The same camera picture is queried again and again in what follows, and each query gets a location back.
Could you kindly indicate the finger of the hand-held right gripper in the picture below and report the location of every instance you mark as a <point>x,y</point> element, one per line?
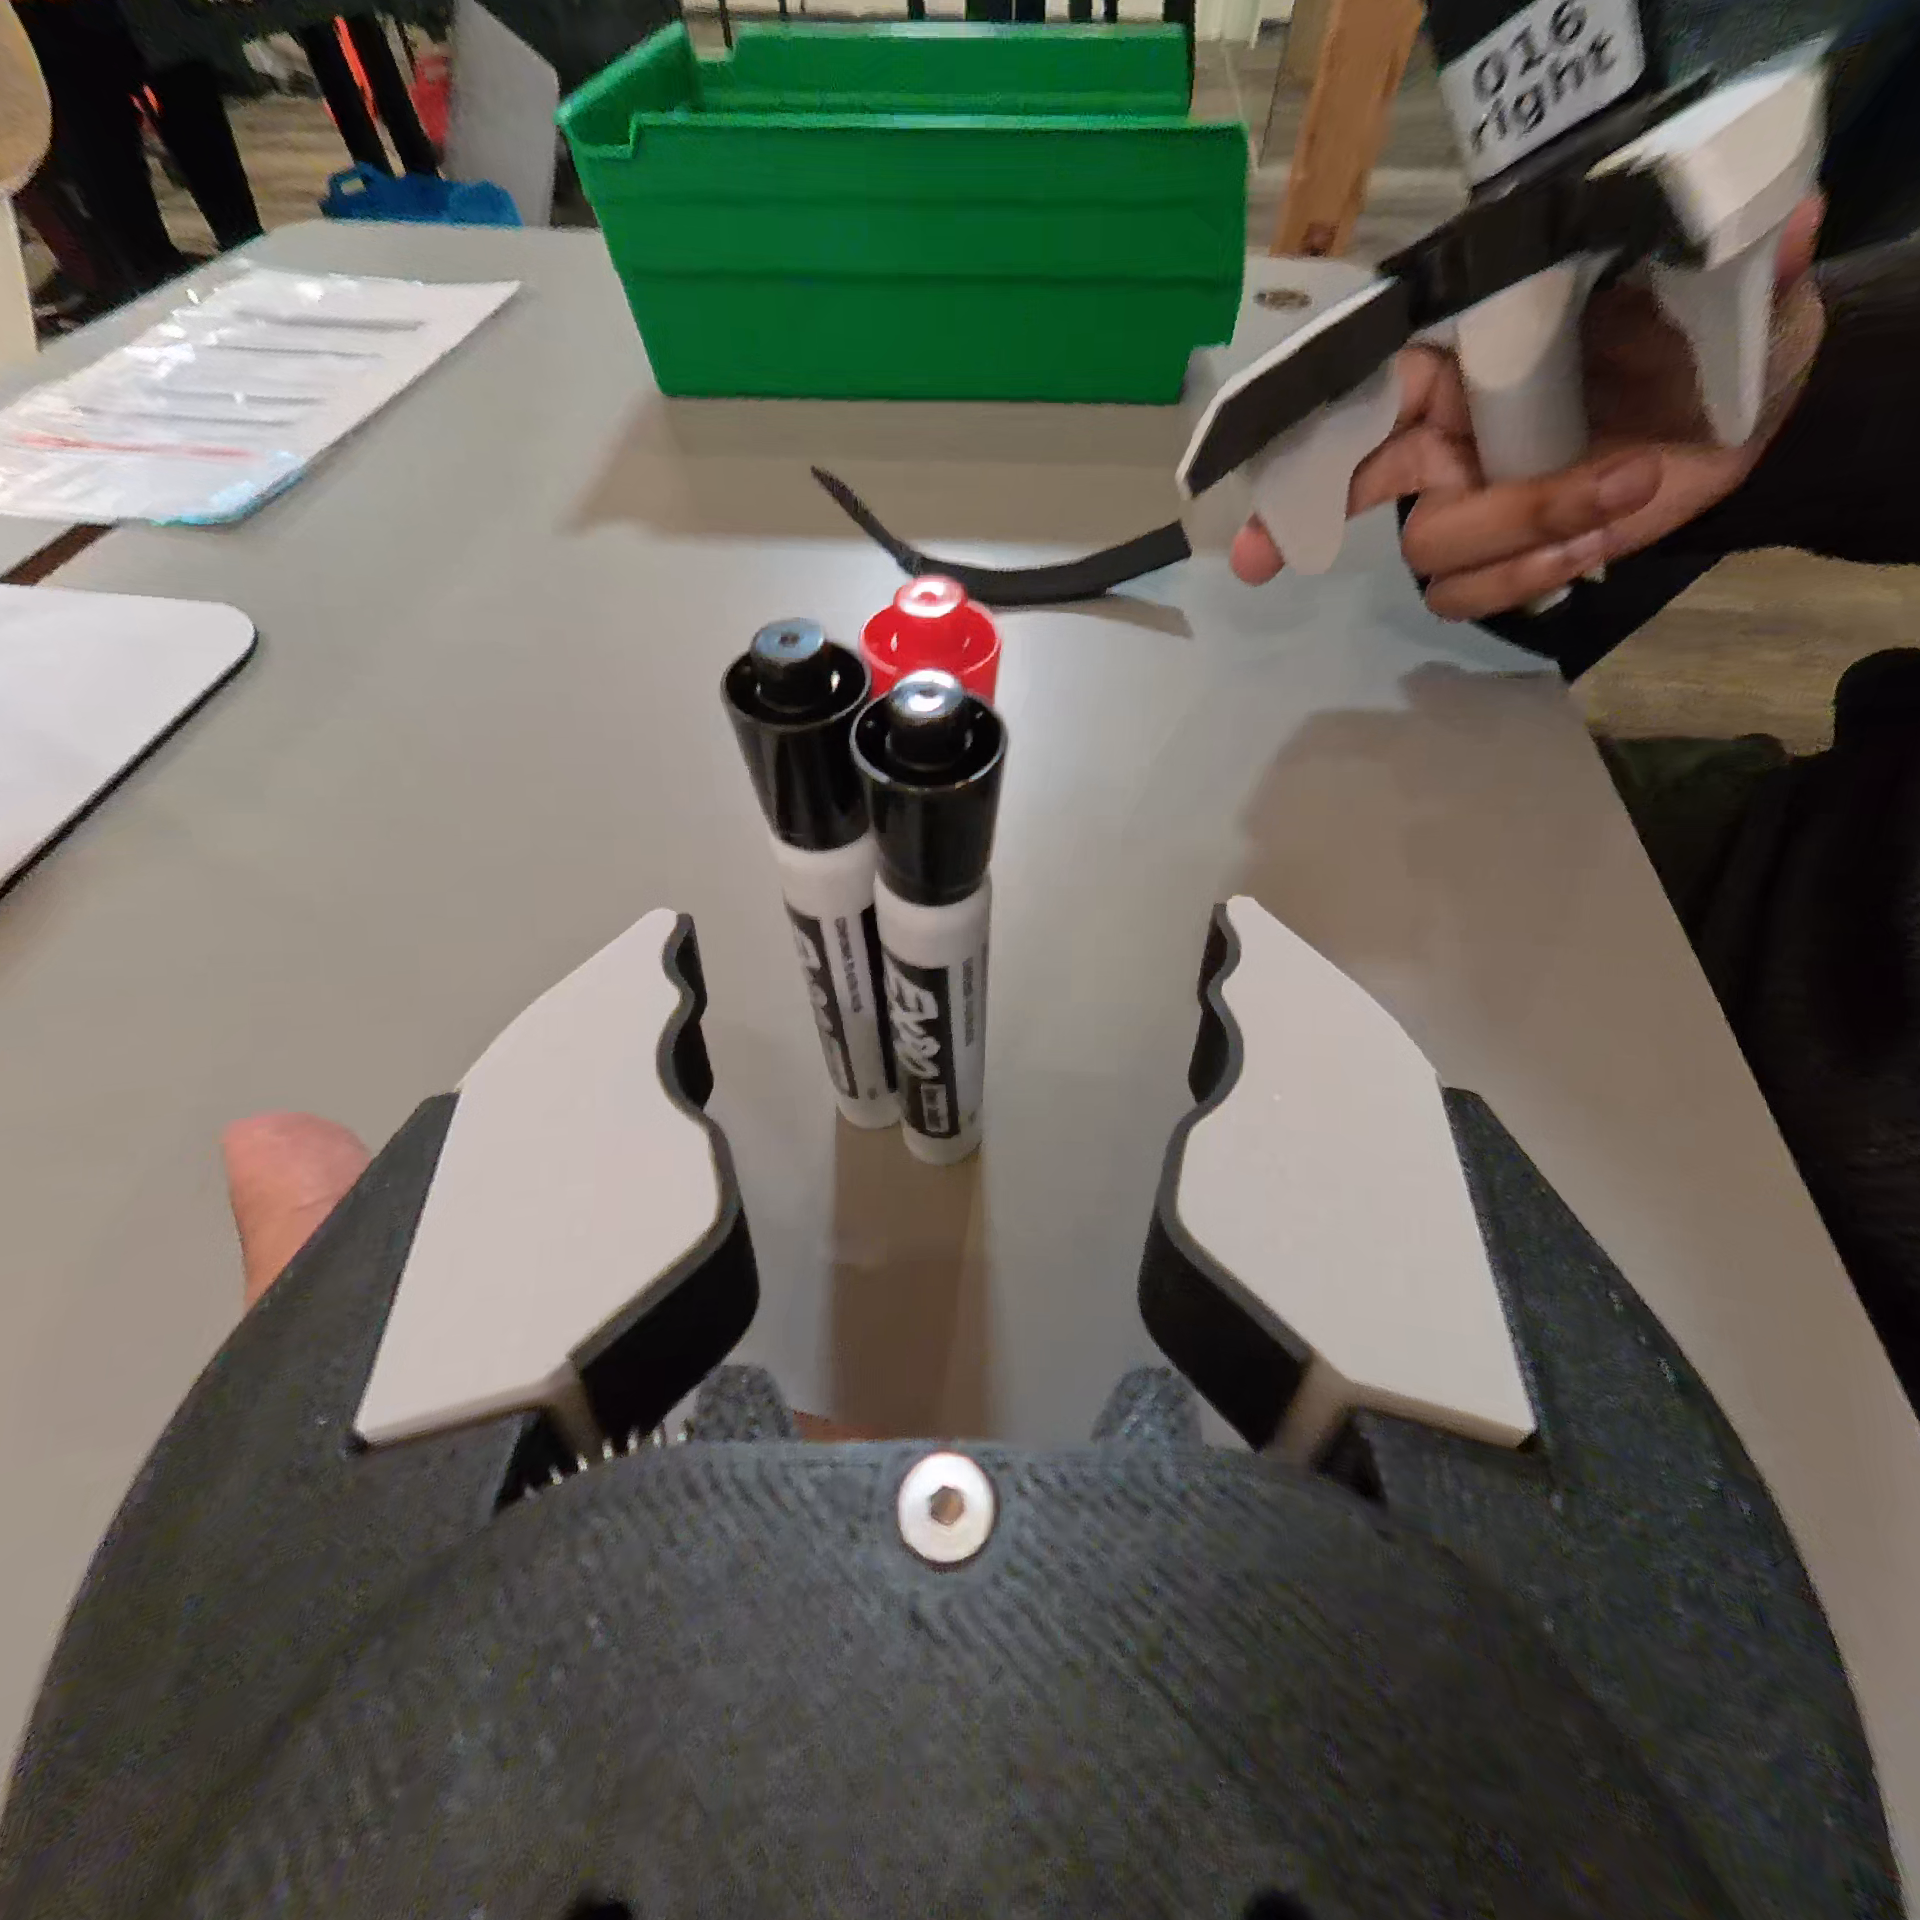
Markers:
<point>1275,405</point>
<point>1320,480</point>

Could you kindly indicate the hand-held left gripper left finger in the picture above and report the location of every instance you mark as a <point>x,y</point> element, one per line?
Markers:
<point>554,1184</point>

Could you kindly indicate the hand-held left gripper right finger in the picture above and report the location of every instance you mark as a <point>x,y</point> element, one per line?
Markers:
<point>1350,1200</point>

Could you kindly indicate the red dry-erase marker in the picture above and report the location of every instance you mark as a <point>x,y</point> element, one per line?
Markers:
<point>931,645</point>

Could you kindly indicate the black dry-erase marker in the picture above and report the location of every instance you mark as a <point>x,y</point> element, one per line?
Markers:
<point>803,750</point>
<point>931,811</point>

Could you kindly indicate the person's right forearm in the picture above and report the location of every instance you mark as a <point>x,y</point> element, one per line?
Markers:
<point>1831,495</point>

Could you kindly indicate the person's right hand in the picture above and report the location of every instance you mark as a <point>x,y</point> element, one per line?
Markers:
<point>1574,525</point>

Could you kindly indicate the green plastic bin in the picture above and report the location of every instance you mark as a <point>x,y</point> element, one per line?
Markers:
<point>900,270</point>

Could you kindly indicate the white panel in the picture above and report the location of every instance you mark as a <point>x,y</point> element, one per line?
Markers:
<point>502,104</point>

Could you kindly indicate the laminated paper sheet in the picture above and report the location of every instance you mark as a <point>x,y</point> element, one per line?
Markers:
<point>224,390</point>

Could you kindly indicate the blue bag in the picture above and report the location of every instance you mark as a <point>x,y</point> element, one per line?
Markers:
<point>421,195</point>

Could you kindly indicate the wooden post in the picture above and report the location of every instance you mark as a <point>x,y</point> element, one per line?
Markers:
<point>1350,121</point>

